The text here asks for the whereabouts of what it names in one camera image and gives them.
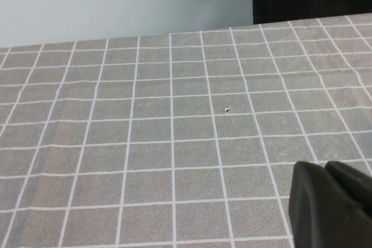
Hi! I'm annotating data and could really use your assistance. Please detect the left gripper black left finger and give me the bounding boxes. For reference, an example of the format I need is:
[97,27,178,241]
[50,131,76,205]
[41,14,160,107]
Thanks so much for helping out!
[288,160,372,248]

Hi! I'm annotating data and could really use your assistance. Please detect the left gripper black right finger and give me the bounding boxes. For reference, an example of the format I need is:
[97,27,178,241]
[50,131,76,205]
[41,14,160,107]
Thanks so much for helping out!
[324,160,372,217]

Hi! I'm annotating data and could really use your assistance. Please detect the grey white-grid tablecloth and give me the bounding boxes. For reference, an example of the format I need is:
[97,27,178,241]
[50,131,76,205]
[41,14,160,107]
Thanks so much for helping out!
[0,12,372,248]

